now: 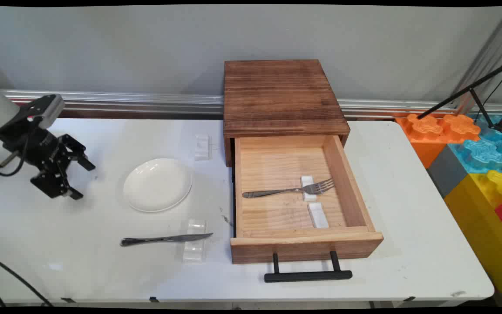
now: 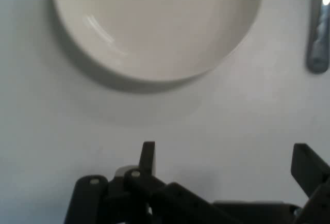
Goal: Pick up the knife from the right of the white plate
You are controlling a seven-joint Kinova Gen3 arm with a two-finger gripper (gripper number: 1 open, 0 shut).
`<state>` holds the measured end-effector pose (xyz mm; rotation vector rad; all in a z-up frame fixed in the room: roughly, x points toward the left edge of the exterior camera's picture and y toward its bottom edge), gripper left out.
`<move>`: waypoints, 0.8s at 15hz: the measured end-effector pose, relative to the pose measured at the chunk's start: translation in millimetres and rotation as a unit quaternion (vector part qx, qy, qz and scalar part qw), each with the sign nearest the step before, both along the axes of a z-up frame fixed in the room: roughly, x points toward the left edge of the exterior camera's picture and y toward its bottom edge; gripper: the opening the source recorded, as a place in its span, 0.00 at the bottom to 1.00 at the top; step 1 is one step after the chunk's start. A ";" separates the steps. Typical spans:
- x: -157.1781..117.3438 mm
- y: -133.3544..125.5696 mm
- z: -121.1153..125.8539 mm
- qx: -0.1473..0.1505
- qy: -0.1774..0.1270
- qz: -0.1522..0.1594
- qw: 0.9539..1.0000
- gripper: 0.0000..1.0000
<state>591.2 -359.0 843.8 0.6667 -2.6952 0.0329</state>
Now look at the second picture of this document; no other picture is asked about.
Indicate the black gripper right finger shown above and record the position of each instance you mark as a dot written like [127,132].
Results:
[313,172]

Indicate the serrated steel table knife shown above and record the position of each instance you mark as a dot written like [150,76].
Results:
[317,40]

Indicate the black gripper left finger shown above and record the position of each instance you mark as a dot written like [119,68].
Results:
[165,203]

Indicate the white round ceramic plate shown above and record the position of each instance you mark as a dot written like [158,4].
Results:
[159,28]

